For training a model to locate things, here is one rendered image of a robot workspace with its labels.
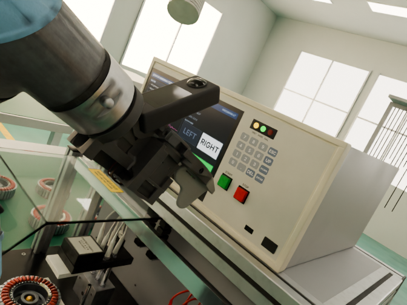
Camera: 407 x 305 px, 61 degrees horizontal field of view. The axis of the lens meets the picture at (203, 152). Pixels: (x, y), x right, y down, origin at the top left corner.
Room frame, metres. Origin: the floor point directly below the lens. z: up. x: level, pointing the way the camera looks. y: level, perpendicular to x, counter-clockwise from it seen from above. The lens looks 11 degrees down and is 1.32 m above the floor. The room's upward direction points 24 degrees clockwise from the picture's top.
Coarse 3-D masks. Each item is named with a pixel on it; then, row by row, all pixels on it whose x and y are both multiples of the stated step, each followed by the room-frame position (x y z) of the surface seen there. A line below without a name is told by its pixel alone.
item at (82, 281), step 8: (88, 272) 0.69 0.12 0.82; (96, 272) 0.70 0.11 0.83; (80, 280) 0.68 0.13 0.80; (88, 280) 0.67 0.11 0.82; (96, 280) 0.68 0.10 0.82; (80, 288) 0.67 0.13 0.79; (96, 288) 0.65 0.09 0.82; (104, 288) 0.66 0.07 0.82; (112, 288) 0.67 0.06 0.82; (80, 296) 0.67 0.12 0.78; (88, 296) 0.65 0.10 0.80; (96, 296) 0.65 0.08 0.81; (104, 296) 0.66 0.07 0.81; (88, 304) 0.65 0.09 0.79; (96, 304) 0.65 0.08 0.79; (104, 304) 0.67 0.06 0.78
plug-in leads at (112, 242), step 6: (114, 222) 0.67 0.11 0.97; (102, 228) 0.68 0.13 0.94; (114, 228) 0.70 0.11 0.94; (120, 228) 0.67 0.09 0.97; (126, 228) 0.68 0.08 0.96; (102, 234) 0.68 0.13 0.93; (108, 234) 0.66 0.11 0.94; (114, 234) 0.70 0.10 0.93; (120, 234) 0.71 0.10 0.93; (96, 240) 0.68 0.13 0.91; (102, 240) 0.67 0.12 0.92; (114, 240) 0.66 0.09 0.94; (120, 240) 0.68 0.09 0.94; (102, 246) 0.66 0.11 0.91; (108, 246) 0.66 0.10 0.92; (120, 246) 0.68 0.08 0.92; (108, 252) 0.65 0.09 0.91; (114, 252) 0.68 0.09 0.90; (108, 258) 0.65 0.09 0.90
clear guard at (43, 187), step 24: (0, 168) 0.51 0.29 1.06; (24, 168) 0.53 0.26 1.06; (48, 168) 0.57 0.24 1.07; (72, 168) 0.62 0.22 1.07; (96, 168) 0.67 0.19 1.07; (0, 192) 0.47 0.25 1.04; (24, 192) 0.46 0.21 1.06; (48, 192) 0.49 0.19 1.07; (72, 192) 0.52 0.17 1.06; (96, 192) 0.56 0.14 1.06; (120, 192) 0.60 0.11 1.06; (0, 216) 0.43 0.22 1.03; (24, 216) 0.43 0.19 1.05; (48, 216) 0.43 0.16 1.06; (72, 216) 0.45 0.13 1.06; (96, 216) 0.48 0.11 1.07; (120, 216) 0.52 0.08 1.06; (144, 216) 0.55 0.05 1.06
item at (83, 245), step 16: (64, 240) 0.62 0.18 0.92; (80, 240) 0.64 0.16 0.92; (48, 256) 0.61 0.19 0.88; (64, 256) 0.61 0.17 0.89; (80, 256) 0.59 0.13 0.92; (96, 256) 0.62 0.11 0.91; (112, 256) 0.67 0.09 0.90; (128, 256) 0.70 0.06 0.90; (64, 272) 0.58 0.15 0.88; (80, 272) 0.60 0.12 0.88
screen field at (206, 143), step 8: (184, 128) 0.62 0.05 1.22; (192, 128) 0.61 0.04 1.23; (184, 136) 0.62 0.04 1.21; (192, 136) 0.61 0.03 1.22; (200, 136) 0.60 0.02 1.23; (208, 136) 0.59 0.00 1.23; (192, 144) 0.60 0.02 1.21; (200, 144) 0.59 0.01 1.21; (208, 144) 0.58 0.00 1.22; (216, 144) 0.57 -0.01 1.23; (208, 152) 0.58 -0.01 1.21; (216, 152) 0.57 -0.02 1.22
